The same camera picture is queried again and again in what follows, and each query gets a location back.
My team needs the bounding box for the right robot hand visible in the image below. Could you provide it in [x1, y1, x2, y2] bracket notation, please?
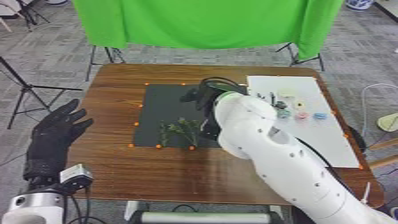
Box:
[178, 81, 221, 113]

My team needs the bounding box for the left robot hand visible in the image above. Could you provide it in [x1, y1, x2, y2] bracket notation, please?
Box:
[22, 98, 97, 188]

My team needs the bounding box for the dark mat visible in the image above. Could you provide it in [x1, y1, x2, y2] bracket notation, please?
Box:
[132, 83, 225, 149]

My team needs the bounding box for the black tripod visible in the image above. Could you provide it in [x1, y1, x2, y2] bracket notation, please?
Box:
[0, 56, 86, 130]

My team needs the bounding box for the green flower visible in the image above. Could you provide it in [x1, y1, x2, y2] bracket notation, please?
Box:
[276, 109, 294, 120]

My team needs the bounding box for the yellow flower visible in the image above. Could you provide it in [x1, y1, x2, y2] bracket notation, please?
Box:
[292, 100, 312, 111]

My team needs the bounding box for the black stand leg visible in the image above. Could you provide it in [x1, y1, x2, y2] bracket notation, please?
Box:
[274, 41, 328, 72]
[84, 44, 129, 83]

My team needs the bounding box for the white sheet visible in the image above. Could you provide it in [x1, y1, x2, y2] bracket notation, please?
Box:
[246, 75, 365, 170]

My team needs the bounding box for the pale grey bar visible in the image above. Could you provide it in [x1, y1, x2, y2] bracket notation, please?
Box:
[141, 211, 274, 224]

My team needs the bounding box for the blue and white vase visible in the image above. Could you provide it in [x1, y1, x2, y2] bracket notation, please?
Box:
[345, 0, 377, 12]

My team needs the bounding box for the black cable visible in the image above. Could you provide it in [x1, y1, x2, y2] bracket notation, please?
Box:
[201, 76, 249, 90]

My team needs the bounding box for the white cable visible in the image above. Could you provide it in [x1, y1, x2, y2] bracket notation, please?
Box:
[360, 82, 398, 143]

